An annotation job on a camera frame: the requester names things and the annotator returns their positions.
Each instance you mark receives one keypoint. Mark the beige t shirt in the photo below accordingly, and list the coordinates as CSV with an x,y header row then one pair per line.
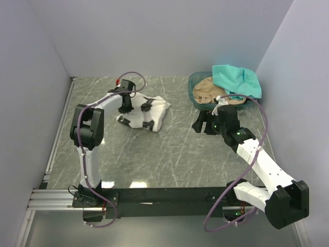
x,y
206,92

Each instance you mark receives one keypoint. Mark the aluminium frame rail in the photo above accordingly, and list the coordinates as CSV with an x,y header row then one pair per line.
x,y
44,199

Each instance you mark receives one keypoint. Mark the black base crossbar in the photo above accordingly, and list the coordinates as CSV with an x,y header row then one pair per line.
x,y
149,202

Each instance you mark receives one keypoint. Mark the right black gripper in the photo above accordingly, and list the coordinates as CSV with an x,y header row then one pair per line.
x,y
204,116

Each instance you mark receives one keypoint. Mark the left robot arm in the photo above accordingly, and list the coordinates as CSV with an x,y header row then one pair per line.
x,y
87,128

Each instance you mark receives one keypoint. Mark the white printed t shirt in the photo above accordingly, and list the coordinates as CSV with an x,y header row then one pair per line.
x,y
148,113

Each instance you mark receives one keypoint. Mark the teal t shirt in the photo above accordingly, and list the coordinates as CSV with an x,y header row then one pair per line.
x,y
237,80

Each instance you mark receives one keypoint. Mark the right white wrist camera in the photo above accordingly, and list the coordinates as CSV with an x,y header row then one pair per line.
x,y
220,102

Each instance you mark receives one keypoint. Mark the teal plastic laundry basket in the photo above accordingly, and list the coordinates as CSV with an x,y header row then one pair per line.
x,y
198,77

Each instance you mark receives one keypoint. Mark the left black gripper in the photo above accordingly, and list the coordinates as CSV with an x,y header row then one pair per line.
x,y
126,109

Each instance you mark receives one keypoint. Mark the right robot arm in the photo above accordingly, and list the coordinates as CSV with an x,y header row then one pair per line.
x,y
283,199

